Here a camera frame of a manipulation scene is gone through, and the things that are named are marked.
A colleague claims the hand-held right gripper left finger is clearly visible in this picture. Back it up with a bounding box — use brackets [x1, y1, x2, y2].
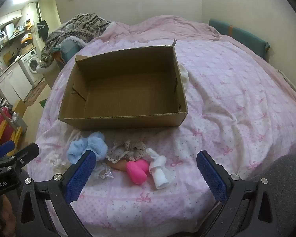
[15, 150, 97, 237]

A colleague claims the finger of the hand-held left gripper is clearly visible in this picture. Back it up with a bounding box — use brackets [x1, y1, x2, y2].
[0, 140, 16, 159]
[0, 142, 40, 173]

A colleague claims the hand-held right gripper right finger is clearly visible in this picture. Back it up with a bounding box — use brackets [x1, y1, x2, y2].
[196, 150, 279, 237]

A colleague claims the clear plastic clip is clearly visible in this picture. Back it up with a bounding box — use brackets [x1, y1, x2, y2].
[95, 164, 114, 180]

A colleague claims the blue fluffy scrunchie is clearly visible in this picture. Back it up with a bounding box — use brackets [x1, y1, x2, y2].
[67, 132, 109, 165]

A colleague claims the peach soft tube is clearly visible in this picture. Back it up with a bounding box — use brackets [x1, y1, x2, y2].
[106, 161, 128, 171]

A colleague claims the white rabbit plush sock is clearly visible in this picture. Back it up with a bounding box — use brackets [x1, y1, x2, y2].
[145, 148, 176, 190]

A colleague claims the grey lace trim scrunchie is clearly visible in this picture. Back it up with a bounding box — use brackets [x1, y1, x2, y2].
[106, 139, 147, 164]

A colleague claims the pink soft toy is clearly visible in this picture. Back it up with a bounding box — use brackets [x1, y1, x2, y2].
[126, 159, 149, 184]

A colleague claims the brown cardboard box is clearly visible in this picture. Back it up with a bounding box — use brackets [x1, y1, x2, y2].
[58, 39, 189, 130]

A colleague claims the person's left forearm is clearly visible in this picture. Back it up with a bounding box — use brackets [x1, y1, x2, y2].
[0, 195, 17, 228]

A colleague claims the wooden rack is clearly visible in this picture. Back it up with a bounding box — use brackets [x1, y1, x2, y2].
[0, 109, 28, 147]

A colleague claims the red suitcase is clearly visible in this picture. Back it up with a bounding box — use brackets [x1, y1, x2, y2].
[0, 106, 14, 145]

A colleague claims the grey box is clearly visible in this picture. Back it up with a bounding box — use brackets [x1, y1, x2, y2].
[11, 112, 28, 136]

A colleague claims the metal drying rack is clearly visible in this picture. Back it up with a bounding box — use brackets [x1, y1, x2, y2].
[0, 92, 18, 130]

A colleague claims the white floor cabinet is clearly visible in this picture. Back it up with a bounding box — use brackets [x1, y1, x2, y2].
[0, 63, 33, 102]

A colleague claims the pink bow print duvet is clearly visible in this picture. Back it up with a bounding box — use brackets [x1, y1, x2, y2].
[36, 15, 296, 237]

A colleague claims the person's right leg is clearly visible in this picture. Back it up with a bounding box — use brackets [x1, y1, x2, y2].
[257, 153, 296, 237]

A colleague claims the white washing machine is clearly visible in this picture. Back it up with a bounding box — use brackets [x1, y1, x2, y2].
[18, 49, 44, 88]

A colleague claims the cream cloth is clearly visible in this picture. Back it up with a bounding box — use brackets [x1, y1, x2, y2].
[180, 64, 190, 90]

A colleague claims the teal padded bed board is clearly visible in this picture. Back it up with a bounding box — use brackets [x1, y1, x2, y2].
[209, 18, 271, 60]
[52, 39, 80, 66]

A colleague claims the black hanging garment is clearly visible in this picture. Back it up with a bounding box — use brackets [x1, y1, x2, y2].
[37, 20, 50, 41]

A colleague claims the grey patterned knit blanket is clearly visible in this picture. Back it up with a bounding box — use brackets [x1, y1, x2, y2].
[39, 13, 114, 70]

